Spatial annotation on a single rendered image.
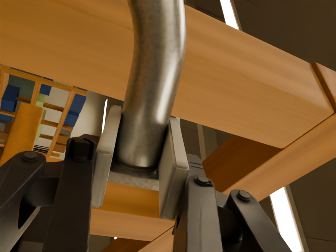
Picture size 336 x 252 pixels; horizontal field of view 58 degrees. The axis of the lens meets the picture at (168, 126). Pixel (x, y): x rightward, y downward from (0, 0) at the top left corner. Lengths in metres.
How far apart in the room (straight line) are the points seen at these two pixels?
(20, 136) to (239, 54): 0.35
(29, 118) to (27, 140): 0.04
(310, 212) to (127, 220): 3.47
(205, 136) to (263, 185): 5.09
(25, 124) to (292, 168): 0.43
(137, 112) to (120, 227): 0.52
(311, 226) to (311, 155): 3.51
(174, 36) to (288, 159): 0.35
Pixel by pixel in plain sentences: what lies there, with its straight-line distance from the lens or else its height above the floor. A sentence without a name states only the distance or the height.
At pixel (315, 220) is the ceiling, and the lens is 3.95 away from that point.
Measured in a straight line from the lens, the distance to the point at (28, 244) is 0.57.
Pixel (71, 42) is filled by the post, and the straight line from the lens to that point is 0.29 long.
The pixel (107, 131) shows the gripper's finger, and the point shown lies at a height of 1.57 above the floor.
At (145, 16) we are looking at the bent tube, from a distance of 0.17.
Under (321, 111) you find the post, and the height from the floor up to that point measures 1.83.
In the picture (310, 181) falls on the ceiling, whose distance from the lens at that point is 4.04.
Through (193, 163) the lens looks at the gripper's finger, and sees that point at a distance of 0.16.
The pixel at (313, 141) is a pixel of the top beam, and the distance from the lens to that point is 0.46.
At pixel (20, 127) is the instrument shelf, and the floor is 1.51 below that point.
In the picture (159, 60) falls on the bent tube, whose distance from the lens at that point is 0.17.
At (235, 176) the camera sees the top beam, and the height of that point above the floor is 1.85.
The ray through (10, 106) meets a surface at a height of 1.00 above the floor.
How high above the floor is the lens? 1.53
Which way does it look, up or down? 23 degrees up
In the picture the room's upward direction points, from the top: 106 degrees clockwise
